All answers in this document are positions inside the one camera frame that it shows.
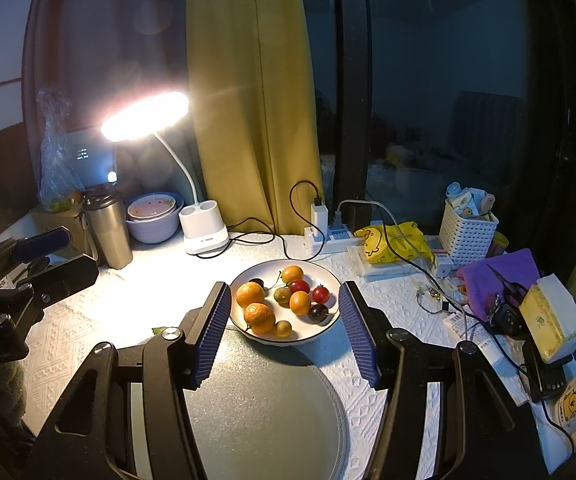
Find lavender bowl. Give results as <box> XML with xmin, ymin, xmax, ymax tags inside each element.
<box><xmin>127</xmin><ymin>192</ymin><xmax>185</xmax><ymax>245</ymax></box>

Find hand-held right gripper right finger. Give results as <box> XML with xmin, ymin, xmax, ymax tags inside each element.
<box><xmin>338</xmin><ymin>280</ymin><xmax>551</xmax><ymax>480</ymax></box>

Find steel thermos tumbler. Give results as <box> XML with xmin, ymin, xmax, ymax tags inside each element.
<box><xmin>82</xmin><ymin>190</ymin><xmax>135</xmax><ymax>270</ymax></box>

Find small packets in basket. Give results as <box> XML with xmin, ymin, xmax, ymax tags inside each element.
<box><xmin>445</xmin><ymin>181</ymin><xmax>496</xmax><ymax>218</ymax></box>

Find large orange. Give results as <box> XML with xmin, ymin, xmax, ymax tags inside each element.
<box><xmin>236</xmin><ymin>282</ymin><xmax>267</xmax><ymax>309</ymax></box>

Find black charger cable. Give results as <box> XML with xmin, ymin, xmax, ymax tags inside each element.
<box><xmin>195</xmin><ymin>180</ymin><xmax>325</xmax><ymax>261</ymax></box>

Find black scissors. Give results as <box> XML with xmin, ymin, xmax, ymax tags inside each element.
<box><xmin>485</xmin><ymin>264</ymin><xmax>529</xmax><ymax>306</ymax></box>

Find white wall charger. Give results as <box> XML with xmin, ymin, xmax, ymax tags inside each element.
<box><xmin>310</xmin><ymin>197</ymin><xmax>328</xmax><ymax>231</ymax></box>

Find black power adapter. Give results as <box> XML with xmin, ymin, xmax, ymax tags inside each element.
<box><xmin>340</xmin><ymin>202</ymin><xmax>373</xmax><ymax>231</ymax></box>

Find white perforated basket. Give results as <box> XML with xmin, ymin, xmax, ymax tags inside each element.
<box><xmin>440</xmin><ymin>200</ymin><xmax>499</xmax><ymax>266</ymax></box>

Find orange tangerine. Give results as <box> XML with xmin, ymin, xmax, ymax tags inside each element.
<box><xmin>244</xmin><ymin>303</ymin><xmax>276</xmax><ymax>335</ymax></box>

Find white cable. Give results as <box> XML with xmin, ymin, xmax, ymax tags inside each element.
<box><xmin>335</xmin><ymin>199</ymin><xmax>401</xmax><ymax>228</ymax></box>

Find white power strip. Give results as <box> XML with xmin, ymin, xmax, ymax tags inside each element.
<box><xmin>303</xmin><ymin>225</ymin><xmax>369</xmax><ymax>256</ymax></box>

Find black key fob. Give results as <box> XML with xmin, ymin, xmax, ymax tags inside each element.
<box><xmin>490</xmin><ymin>302</ymin><xmax>526</xmax><ymax>336</ymax></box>

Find purple cloth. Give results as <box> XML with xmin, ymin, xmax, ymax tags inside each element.
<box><xmin>455</xmin><ymin>249</ymin><xmax>541</xmax><ymax>321</ymax></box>

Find white appliance with display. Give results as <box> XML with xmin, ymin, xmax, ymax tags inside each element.
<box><xmin>65</xmin><ymin>127</ymin><xmax>119</xmax><ymax>191</ymax></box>

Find black handheld device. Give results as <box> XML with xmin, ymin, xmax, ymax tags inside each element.
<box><xmin>520</xmin><ymin>340</ymin><xmax>576</xmax><ymax>403</ymax></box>

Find white desk lamp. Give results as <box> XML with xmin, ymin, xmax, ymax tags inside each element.
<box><xmin>99</xmin><ymin>91</ymin><xmax>230</xmax><ymax>256</ymax></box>

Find yellow cup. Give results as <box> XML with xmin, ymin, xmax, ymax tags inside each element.
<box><xmin>488</xmin><ymin>232</ymin><xmax>510</xmax><ymax>261</ymax></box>

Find key ring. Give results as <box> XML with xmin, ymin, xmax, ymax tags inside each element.
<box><xmin>415</xmin><ymin>282</ymin><xmax>451</xmax><ymax>316</ymax></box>

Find black window frame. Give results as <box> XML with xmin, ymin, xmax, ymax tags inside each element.
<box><xmin>330</xmin><ymin>0</ymin><xmax>374</xmax><ymax>211</ymax></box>

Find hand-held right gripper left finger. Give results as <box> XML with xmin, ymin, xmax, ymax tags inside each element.
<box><xmin>15</xmin><ymin>281</ymin><xmax>233</xmax><ymax>480</ymax></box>

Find clear plastic bag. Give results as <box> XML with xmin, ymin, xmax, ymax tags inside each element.
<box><xmin>35</xmin><ymin>87</ymin><xmax>86</xmax><ymax>213</ymax></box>

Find yellow curtain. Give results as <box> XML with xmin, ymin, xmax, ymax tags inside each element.
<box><xmin>185</xmin><ymin>0</ymin><xmax>326</xmax><ymax>236</ymax></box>

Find yellow duck print packet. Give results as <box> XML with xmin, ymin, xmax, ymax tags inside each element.
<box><xmin>354</xmin><ymin>221</ymin><xmax>436</xmax><ymax>266</ymax></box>

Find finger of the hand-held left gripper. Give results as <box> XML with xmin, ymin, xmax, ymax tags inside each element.
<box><xmin>30</xmin><ymin>254</ymin><xmax>100</xmax><ymax>307</ymax></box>
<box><xmin>0</xmin><ymin>226</ymin><xmax>72</xmax><ymax>281</ymax></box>

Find yellow tissue box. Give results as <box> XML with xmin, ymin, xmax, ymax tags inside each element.
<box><xmin>518</xmin><ymin>274</ymin><xmax>576</xmax><ymax>365</ymax></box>

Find cream bowl with pink inside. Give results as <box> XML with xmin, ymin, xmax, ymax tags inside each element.
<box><xmin>128</xmin><ymin>194</ymin><xmax>178</xmax><ymax>221</ymax></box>

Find white plate with dark rim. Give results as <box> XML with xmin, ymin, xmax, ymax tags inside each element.
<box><xmin>229</xmin><ymin>259</ymin><xmax>344</xmax><ymax>347</ymax></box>

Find grey-green plate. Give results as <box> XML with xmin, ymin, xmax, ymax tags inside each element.
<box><xmin>118</xmin><ymin>327</ymin><xmax>351</xmax><ymax>480</ymax></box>

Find white paper tag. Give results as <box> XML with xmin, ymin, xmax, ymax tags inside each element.
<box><xmin>443</xmin><ymin>310</ymin><xmax>479</xmax><ymax>338</ymax></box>

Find white flat box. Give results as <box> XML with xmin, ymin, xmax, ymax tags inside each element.
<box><xmin>345</xmin><ymin>245</ymin><xmax>454</xmax><ymax>281</ymax></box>

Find brown box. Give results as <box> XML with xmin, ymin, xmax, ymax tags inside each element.
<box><xmin>28</xmin><ymin>205</ymin><xmax>99</xmax><ymax>266</ymax></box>

